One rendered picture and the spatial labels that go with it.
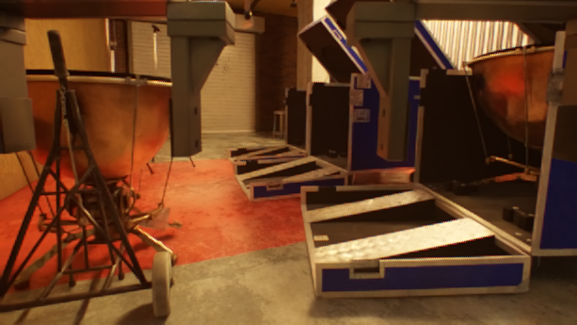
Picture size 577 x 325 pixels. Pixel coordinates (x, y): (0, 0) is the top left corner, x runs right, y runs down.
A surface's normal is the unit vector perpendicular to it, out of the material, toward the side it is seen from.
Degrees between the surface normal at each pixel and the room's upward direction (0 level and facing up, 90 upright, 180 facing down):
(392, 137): 90
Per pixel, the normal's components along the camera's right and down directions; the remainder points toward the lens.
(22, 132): 1.00, 0.01
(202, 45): -0.02, 0.13
